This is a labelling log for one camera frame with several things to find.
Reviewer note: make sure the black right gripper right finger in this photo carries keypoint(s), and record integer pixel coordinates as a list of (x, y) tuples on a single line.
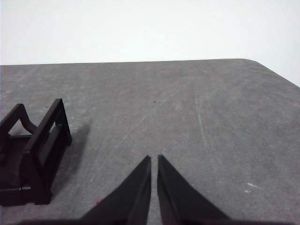
[(178, 199)]

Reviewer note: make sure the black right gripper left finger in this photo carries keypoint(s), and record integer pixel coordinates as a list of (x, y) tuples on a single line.
[(131, 199)]

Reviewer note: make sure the black plate rack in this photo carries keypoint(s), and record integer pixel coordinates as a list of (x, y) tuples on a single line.
[(35, 159)]

